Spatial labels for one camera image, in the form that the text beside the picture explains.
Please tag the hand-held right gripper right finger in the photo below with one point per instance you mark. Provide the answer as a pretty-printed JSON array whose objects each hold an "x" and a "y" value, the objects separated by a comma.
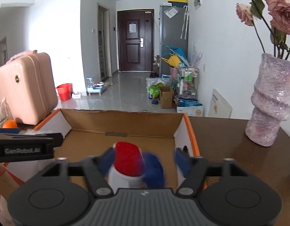
[{"x": 181, "y": 161}]

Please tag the yellow box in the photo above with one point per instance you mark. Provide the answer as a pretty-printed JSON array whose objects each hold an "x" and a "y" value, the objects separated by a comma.
[{"x": 176, "y": 0}]

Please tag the pink bin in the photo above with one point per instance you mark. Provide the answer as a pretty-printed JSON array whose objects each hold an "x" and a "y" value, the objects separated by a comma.
[{"x": 174, "y": 71}]

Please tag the metal storage trolley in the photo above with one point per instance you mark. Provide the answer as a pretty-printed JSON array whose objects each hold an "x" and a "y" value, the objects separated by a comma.
[{"x": 187, "y": 82}]

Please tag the dark brown door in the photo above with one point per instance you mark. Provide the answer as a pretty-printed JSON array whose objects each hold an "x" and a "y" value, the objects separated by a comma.
[{"x": 135, "y": 51}]

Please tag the small brown cardboard box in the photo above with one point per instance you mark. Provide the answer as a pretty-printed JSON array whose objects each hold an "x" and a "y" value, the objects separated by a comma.
[{"x": 166, "y": 97}]

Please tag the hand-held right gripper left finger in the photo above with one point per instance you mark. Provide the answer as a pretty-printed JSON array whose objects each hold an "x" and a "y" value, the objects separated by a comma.
[{"x": 106, "y": 161}]

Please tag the pink suitcase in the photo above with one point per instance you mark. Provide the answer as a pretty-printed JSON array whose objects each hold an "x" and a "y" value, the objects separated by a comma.
[{"x": 24, "y": 87}]

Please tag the glass jar with twine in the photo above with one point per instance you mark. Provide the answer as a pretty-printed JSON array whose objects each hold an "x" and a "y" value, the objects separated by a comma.
[{"x": 2, "y": 113}]

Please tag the person's left hand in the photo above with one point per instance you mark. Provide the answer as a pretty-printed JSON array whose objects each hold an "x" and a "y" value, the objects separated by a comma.
[{"x": 0, "y": 170}]

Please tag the red plastic bucket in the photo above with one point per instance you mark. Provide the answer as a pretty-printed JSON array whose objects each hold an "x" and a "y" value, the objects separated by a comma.
[{"x": 64, "y": 92}]

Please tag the purple ceramic vase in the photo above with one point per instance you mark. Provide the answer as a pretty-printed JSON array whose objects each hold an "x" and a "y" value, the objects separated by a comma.
[{"x": 270, "y": 103}]

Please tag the white folded umbrella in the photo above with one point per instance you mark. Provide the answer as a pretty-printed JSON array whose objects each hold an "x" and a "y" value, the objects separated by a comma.
[{"x": 185, "y": 22}]

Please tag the red cardboard box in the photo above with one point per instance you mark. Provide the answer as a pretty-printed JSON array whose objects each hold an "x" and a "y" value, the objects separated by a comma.
[{"x": 123, "y": 124}]

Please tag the dried pink rose bouquet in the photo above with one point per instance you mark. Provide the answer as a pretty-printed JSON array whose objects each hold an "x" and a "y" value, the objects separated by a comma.
[{"x": 281, "y": 11}]

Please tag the white leaning board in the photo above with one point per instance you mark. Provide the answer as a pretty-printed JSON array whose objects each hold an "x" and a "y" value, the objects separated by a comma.
[{"x": 219, "y": 106}]

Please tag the grey refrigerator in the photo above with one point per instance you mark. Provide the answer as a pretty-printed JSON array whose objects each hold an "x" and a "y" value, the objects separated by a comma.
[{"x": 171, "y": 33}]

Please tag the white red lint brush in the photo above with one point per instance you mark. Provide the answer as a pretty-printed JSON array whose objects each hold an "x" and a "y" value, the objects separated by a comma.
[{"x": 127, "y": 157}]

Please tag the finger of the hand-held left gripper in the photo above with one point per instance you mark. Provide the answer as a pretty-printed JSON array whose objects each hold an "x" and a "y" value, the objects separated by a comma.
[{"x": 10, "y": 131}]

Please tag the blue white pet feeder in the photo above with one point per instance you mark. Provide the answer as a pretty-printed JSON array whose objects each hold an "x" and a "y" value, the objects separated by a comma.
[{"x": 96, "y": 88}]

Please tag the blue yellow folded items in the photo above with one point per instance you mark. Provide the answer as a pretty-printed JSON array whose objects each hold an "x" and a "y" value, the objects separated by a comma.
[{"x": 174, "y": 57}]

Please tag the blue white carton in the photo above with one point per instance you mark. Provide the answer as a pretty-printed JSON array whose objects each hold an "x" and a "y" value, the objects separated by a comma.
[{"x": 189, "y": 107}]

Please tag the orange tangerine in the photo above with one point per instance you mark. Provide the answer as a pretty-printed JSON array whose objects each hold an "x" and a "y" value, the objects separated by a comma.
[{"x": 10, "y": 124}]

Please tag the clear bag with green packet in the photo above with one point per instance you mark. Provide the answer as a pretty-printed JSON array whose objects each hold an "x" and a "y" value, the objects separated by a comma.
[{"x": 155, "y": 89}]

